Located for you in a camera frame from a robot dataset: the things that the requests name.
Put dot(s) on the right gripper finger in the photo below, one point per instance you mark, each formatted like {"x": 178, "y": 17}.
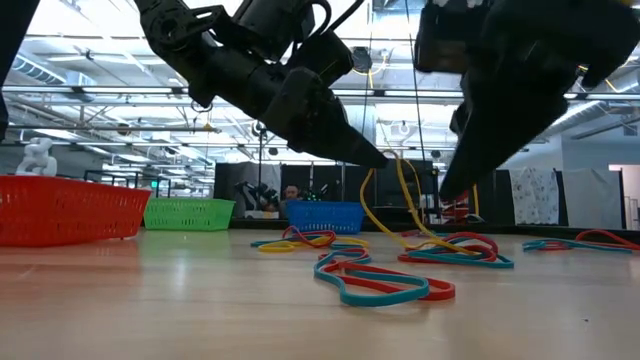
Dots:
{"x": 459, "y": 119}
{"x": 510, "y": 115}

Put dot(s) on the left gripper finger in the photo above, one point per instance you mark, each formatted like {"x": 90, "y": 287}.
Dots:
{"x": 310, "y": 110}
{"x": 330, "y": 151}

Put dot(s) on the yellow rubber band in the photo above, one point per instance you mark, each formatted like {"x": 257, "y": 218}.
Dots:
{"x": 275, "y": 247}
{"x": 362, "y": 197}

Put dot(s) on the teal rubber band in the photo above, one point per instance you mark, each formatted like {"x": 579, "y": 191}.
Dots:
{"x": 550, "y": 245}
{"x": 500, "y": 263}
{"x": 380, "y": 301}

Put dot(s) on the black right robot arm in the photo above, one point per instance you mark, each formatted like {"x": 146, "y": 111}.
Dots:
{"x": 620, "y": 20}

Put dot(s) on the black background robot arm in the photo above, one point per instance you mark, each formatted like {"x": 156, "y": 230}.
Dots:
{"x": 250, "y": 192}

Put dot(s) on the black partition panel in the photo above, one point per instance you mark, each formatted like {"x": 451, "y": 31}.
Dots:
{"x": 385, "y": 190}
{"x": 330, "y": 182}
{"x": 500, "y": 205}

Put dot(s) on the white building column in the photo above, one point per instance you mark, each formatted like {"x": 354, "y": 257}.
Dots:
{"x": 367, "y": 125}

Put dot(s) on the person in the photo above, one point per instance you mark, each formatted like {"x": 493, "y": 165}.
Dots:
{"x": 292, "y": 191}

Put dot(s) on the long ceiling light strip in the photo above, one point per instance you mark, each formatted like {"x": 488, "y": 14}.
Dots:
{"x": 400, "y": 93}

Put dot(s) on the blue plastic basket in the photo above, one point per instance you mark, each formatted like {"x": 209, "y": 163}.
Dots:
{"x": 325, "y": 217}

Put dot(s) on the white patterned curtain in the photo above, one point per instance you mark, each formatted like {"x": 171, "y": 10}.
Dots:
{"x": 535, "y": 197}

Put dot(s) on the red tool cart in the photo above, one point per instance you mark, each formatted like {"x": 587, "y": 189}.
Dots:
{"x": 452, "y": 210}

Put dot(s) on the dark grey partition panel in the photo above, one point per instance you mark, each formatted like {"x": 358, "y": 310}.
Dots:
{"x": 227, "y": 185}

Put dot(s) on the grey curtain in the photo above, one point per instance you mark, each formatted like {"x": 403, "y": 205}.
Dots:
{"x": 590, "y": 200}

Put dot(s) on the black metal railing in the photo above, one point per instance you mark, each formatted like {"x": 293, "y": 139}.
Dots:
{"x": 125, "y": 173}

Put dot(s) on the green plastic basket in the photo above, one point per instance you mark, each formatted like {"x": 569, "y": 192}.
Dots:
{"x": 187, "y": 215}

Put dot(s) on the red plastic basket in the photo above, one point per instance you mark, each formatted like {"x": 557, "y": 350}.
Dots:
{"x": 65, "y": 210}

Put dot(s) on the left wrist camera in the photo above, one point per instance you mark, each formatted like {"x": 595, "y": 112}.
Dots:
{"x": 325, "y": 55}

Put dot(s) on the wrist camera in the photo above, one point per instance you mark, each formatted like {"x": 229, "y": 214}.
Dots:
{"x": 325, "y": 55}
{"x": 442, "y": 40}

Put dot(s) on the black metal gantry frame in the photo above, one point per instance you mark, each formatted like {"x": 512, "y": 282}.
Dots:
{"x": 259, "y": 170}

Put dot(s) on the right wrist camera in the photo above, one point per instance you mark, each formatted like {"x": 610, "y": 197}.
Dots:
{"x": 442, "y": 40}

